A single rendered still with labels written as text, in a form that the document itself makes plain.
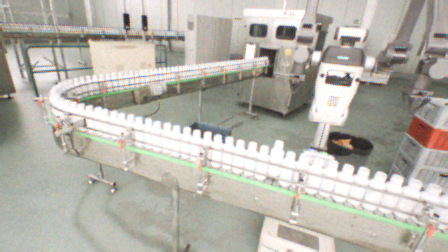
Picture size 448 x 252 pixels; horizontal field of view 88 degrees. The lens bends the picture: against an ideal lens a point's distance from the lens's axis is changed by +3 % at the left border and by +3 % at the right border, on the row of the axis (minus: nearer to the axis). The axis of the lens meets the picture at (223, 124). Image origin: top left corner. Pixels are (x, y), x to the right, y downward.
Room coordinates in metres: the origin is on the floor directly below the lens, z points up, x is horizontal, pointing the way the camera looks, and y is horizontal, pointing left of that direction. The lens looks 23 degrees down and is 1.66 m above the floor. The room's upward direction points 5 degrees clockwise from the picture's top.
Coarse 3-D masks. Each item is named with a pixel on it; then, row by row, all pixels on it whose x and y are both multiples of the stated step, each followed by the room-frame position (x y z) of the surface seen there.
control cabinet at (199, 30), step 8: (192, 16) 6.96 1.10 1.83; (200, 16) 6.99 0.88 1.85; (208, 16) 7.26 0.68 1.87; (192, 24) 6.95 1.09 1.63; (200, 24) 7.00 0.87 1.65; (208, 24) 7.28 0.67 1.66; (192, 32) 6.96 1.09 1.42; (200, 32) 7.01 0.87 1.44; (208, 32) 7.29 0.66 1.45; (192, 40) 6.95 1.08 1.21; (200, 40) 7.02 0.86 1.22; (208, 40) 7.30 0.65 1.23; (192, 48) 6.95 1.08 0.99; (200, 48) 7.03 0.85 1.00; (208, 48) 7.32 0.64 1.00; (192, 56) 6.95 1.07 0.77; (200, 56) 7.04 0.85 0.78; (208, 56) 7.33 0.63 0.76; (192, 64) 6.94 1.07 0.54
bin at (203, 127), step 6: (192, 126) 1.61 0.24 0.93; (198, 126) 1.66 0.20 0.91; (204, 126) 1.64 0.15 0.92; (210, 126) 1.62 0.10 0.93; (216, 126) 1.61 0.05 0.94; (192, 132) 1.61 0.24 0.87; (216, 132) 1.61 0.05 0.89; (222, 132) 1.59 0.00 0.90; (228, 132) 1.50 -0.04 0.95; (222, 138) 1.59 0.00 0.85
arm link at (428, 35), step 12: (432, 0) 1.02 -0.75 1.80; (444, 0) 0.99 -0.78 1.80; (432, 12) 0.98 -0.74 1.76; (444, 12) 0.96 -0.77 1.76; (432, 24) 0.94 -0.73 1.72; (444, 24) 0.93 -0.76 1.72; (432, 36) 0.90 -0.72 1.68; (444, 36) 0.91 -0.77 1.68; (432, 48) 0.89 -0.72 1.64; (444, 48) 0.88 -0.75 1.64
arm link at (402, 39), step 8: (416, 0) 1.20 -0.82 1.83; (424, 0) 1.19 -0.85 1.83; (408, 8) 1.24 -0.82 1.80; (416, 8) 1.20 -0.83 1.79; (408, 16) 1.22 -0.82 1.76; (416, 16) 1.20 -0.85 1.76; (408, 24) 1.21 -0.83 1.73; (400, 32) 1.24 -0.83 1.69; (408, 32) 1.22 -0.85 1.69; (400, 40) 1.23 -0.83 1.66; (408, 40) 1.22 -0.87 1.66; (392, 48) 1.25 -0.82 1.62; (408, 48) 1.23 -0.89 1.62; (384, 56) 1.27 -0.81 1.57; (392, 56) 1.23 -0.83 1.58; (408, 56) 1.21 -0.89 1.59
